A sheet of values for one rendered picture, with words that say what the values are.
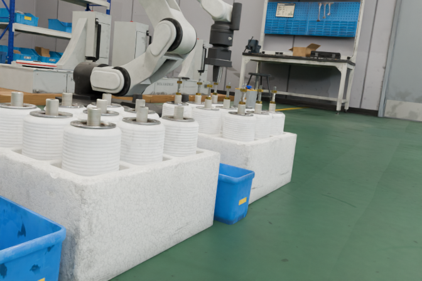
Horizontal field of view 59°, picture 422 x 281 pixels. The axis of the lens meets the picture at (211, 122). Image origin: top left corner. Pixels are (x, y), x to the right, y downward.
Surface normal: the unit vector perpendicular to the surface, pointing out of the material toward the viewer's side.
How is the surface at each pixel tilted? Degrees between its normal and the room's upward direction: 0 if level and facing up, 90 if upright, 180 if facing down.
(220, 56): 90
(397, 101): 90
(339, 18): 90
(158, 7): 90
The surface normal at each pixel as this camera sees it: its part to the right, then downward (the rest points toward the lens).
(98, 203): 0.83, 0.16
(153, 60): -0.66, 0.39
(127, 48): -0.50, 0.06
